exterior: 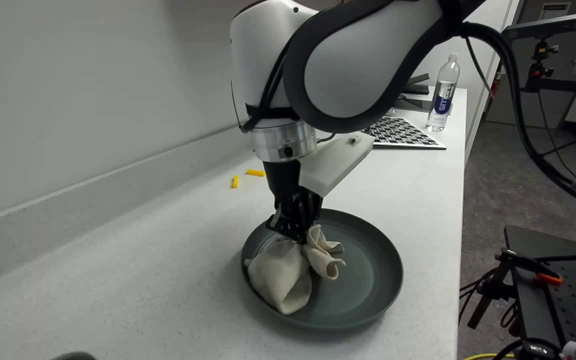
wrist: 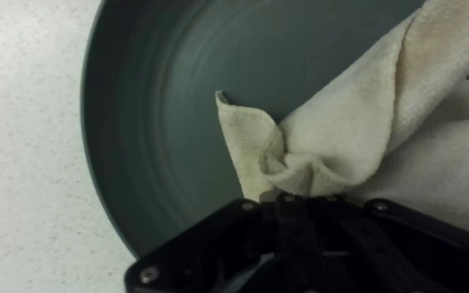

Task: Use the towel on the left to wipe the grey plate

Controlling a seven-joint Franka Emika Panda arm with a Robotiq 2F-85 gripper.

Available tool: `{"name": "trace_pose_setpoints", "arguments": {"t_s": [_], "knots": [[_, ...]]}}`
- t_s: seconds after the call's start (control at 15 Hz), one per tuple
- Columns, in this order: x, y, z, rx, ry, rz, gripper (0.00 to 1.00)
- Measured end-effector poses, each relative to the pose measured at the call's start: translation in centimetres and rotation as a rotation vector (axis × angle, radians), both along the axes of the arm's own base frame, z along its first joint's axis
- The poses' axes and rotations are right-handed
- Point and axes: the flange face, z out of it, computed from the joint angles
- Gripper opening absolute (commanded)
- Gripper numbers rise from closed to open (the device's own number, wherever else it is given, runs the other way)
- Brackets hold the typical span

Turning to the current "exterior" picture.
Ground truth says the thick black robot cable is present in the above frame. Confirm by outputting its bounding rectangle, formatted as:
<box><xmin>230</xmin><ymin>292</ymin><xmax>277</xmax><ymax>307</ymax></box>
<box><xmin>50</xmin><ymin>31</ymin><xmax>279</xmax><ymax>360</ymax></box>
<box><xmin>458</xmin><ymin>21</ymin><xmax>576</xmax><ymax>215</ymax></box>

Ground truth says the black breadboard table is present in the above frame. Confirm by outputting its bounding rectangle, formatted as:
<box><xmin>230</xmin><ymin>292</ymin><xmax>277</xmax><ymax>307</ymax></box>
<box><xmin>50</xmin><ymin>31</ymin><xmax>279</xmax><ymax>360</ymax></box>
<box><xmin>503</xmin><ymin>223</ymin><xmax>576</xmax><ymax>351</ymax></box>

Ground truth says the black desk device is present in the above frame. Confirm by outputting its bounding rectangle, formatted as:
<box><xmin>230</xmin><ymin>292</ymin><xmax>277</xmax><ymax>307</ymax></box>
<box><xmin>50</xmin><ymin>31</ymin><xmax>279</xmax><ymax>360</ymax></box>
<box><xmin>394</xmin><ymin>70</ymin><xmax>435</xmax><ymax>112</ymax></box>

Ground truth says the clear water bottle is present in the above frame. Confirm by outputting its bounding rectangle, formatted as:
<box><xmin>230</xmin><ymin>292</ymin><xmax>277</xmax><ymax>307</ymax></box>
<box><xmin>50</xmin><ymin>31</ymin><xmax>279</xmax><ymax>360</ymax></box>
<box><xmin>426</xmin><ymin>52</ymin><xmax>463</xmax><ymax>134</ymax></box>

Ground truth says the black computer keyboard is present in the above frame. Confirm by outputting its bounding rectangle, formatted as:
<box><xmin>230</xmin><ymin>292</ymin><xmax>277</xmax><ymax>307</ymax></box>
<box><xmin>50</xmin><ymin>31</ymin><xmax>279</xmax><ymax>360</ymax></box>
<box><xmin>363</xmin><ymin>112</ymin><xmax>449</xmax><ymax>152</ymax></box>

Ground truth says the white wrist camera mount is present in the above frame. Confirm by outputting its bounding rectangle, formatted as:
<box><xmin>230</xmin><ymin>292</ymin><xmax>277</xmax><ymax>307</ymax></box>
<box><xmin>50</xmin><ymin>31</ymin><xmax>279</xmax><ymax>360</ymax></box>
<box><xmin>299</xmin><ymin>130</ymin><xmax>376</xmax><ymax>200</ymax></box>

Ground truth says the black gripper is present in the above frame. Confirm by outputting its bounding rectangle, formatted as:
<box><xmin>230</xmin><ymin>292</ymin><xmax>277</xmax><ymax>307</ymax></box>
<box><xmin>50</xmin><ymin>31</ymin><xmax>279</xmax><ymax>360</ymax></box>
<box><xmin>265</xmin><ymin>158</ymin><xmax>327</xmax><ymax>245</ymax></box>

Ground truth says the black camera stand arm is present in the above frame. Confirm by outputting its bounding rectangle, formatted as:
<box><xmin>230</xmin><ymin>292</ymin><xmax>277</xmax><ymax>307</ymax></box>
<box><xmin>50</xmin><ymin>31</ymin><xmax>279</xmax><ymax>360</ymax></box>
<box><xmin>523</xmin><ymin>35</ymin><xmax>576</xmax><ymax>96</ymax></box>

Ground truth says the cream cloth towel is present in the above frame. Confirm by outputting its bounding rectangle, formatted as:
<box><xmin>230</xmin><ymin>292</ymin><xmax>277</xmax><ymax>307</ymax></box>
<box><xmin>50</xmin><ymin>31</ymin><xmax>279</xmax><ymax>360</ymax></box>
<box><xmin>244</xmin><ymin>221</ymin><xmax>348</xmax><ymax>317</ymax></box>

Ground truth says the grey round plate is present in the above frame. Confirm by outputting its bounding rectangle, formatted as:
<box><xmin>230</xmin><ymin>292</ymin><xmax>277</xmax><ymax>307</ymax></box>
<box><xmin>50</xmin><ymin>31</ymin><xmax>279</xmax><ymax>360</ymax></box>
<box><xmin>239</xmin><ymin>206</ymin><xmax>406</xmax><ymax>333</ymax></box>

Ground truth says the black stereo camera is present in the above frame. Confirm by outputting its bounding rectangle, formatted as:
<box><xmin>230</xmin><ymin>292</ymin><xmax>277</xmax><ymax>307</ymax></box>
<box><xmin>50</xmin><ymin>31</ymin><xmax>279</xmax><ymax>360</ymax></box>
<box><xmin>500</xmin><ymin>8</ymin><xmax>576</xmax><ymax>42</ymax></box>

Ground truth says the black clamp with red handle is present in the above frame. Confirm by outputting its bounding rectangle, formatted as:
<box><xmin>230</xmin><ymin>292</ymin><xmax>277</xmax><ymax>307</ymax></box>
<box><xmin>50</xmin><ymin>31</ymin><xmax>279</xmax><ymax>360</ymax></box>
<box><xmin>458</xmin><ymin>248</ymin><xmax>569</xmax><ymax>330</ymax></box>

